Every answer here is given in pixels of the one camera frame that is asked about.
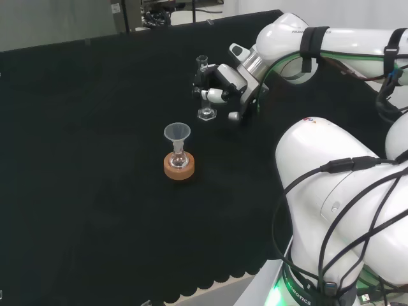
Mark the clear glass graduated cylinder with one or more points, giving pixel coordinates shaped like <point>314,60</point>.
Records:
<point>207,113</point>

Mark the pale board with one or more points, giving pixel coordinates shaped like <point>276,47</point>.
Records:
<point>54,19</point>

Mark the clear round-bottom flask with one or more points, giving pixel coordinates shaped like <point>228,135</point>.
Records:
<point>178,161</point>

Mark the black tripod pole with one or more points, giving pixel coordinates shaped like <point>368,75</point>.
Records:
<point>127,16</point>

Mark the black usb plug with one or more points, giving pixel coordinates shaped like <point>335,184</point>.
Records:
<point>365,297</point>

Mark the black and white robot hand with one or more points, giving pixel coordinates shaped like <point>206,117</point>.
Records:
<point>228,78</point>

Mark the clear plastic funnel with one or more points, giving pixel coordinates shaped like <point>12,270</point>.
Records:
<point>177,132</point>

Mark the black table cloth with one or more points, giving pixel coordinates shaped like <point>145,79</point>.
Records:
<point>95,165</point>

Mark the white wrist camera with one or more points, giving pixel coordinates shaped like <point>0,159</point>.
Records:
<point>239,51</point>

